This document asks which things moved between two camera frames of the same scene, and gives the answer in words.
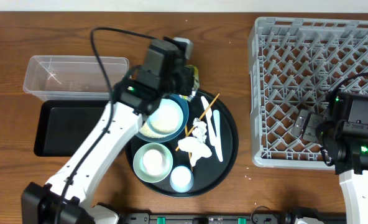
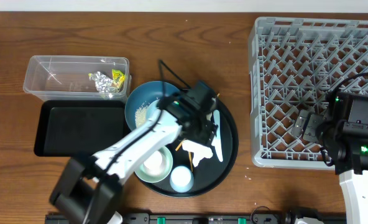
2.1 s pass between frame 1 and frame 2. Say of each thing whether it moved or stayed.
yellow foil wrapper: moved
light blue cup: stayed
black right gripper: stayed
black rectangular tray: stayed
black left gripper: moved
